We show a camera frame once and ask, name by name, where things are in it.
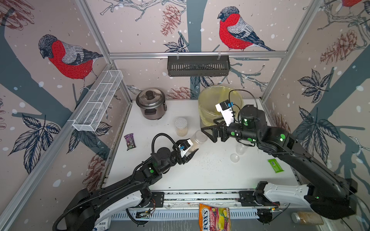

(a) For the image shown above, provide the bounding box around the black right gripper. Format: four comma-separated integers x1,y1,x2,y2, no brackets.
202,115,261,144

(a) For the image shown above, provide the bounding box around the small clear jar with rice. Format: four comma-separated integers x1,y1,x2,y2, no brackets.
189,130,208,153

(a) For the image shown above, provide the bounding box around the clear plastic jar lid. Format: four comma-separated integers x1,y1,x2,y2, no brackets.
230,154,240,163

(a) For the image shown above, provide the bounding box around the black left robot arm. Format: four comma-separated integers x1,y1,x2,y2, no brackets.
52,133,196,231

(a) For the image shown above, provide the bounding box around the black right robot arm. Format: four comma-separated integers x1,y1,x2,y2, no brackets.
201,102,357,220

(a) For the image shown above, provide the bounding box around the silver rice cooker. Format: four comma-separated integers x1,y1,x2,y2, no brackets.
136,88,167,120

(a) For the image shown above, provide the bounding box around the clear jar with sealed top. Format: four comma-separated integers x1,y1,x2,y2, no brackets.
175,117,188,137

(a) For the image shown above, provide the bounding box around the mesh bin with yellow bag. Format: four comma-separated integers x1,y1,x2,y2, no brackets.
198,86,244,128

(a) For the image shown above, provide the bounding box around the purple M&M's candy packet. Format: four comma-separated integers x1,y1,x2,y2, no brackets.
124,133,136,151

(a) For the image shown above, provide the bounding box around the Fox's fruits candy bag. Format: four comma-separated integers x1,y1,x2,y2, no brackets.
198,204,231,231

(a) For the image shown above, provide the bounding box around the green snack packet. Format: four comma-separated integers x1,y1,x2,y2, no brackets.
268,159,284,173

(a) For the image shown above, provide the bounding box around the jar lying at base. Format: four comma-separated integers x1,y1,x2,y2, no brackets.
291,211,324,225

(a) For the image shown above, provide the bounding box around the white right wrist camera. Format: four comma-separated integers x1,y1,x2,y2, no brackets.
215,100,235,126

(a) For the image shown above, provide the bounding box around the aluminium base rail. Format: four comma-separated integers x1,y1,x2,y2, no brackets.
109,189,298,221

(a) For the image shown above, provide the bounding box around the black hanging wire basket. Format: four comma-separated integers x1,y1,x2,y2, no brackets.
167,55,231,77

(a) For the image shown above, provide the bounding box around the white wire mesh shelf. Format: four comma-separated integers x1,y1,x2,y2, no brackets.
72,70,123,131

